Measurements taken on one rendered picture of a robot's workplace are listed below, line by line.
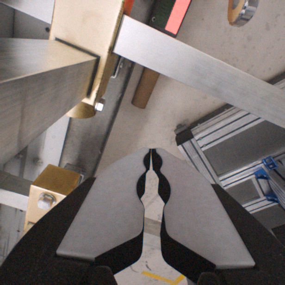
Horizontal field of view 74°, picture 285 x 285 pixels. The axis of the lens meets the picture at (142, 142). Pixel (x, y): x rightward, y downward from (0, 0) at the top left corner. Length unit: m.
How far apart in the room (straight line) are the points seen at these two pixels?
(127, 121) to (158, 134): 0.20
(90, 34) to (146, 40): 0.05
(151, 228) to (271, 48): 1.04
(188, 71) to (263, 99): 0.08
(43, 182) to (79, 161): 0.15
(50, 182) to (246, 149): 0.92
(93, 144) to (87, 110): 0.20
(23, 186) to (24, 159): 0.26
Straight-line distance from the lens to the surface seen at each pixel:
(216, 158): 1.02
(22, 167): 0.61
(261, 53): 1.16
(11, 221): 0.79
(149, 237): 0.33
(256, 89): 0.21
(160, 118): 1.10
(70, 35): 0.18
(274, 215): 1.43
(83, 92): 0.16
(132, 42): 0.18
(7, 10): 0.47
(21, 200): 0.33
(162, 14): 0.33
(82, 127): 0.38
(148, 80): 0.96
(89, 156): 0.41
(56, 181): 0.29
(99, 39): 0.18
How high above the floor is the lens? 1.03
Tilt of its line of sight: 62 degrees down
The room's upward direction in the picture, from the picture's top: 175 degrees counter-clockwise
